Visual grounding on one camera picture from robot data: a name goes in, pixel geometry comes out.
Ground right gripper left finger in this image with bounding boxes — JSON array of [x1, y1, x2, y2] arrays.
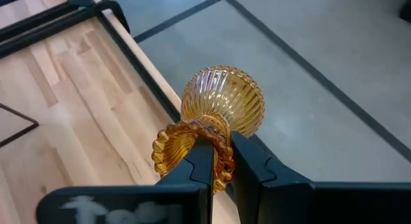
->
[[37, 139, 214, 224]]

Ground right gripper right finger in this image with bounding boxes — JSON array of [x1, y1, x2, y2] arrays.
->
[[226, 131, 411, 224]]

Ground amber glass candle holder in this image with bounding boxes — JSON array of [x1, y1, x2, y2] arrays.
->
[[151, 65, 266, 194]]

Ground wooden riser shelf black legs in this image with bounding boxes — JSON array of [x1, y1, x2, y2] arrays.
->
[[0, 103, 40, 148]]

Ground black metal table frame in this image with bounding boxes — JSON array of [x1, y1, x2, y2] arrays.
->
[[0, 0, 182, 123]]

